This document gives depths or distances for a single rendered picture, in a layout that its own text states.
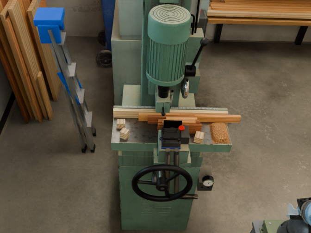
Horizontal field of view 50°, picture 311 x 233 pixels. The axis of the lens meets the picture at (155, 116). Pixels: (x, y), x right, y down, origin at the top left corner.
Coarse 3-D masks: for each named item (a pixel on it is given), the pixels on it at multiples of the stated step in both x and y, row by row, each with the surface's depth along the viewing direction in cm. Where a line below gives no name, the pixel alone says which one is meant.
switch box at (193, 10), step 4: (192, 0) 159; (196, 0) 159; (200, 0) 159; (192, 4) 161; (196, 4) 161; (200, 4) 161; (192, 8) 162; (196, 8) 162; (200, 8) 163; (192, 12) 164; (192, 16) 165; (192, 20) 167
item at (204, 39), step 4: (200, 40) 134; (204, 40) 133; (208, 40) 134; (204, 44) 134; (200, 48) 140; (200, 52) 145; (196, 56) 150; (196, 60) 154; (192, 64) 161; (188, 68) 169; (192, 68) 166; (188, 72) 169; (192, 72) 170; (188, 76) 172; (192, 76) 172
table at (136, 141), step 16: (112, 128) 171; (128, 128) 172; (144, 128) 172; (208, 128) 174; (112, 144) 165; (128, 144) 165; (144, 144) 166; (192, 144) 166; (208, 144) 167; (224, 144) 167
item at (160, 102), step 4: (156, 88) 169; (156, 92) 167; (156, 96) 165; (168, 96) 165; (156, 100) 162; (160, 100) 162; (164, 100) 163; (168, 100) 163; (156, 104) 163; (160, 104) 163; (164, 104) 163; (168, 104) 163; (156, 108) 164; (160, 108) 164; (164, 108) 164; (168, 108) 164; (168, 112) 167
